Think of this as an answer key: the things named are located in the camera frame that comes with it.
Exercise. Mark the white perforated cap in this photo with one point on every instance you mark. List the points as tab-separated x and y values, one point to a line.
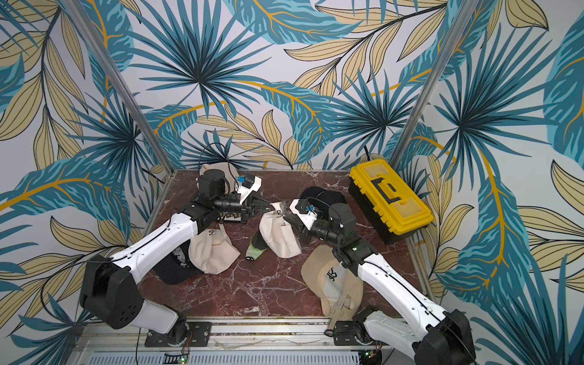
278	234

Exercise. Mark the black cap at back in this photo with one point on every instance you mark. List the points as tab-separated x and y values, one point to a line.
322	198

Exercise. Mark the cream Colorado cap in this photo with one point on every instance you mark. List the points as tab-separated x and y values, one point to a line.
212	251

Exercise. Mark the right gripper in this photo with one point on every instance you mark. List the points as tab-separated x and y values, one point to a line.
298	218

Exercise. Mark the yellow black toolbox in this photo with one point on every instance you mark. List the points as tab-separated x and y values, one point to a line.
387	202

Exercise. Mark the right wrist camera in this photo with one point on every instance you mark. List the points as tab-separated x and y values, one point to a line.
305	211

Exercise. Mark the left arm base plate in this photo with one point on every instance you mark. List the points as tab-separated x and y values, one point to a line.
178	334

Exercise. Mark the navy black cap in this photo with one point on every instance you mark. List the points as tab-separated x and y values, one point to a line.
176	267

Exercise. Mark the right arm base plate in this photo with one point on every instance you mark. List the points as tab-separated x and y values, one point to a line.
356	333

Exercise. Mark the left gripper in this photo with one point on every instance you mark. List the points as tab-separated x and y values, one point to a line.
249	207

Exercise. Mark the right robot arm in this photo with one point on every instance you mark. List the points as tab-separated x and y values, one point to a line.
427	333

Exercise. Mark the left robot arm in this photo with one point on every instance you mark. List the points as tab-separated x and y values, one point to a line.
110	285

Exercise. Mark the black charger board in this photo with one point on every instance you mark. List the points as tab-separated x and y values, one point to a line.
233	217

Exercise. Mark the tan khaki cap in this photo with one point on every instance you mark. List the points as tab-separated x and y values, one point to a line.
339	290

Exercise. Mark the green black cap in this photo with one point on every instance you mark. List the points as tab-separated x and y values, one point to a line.
256	247

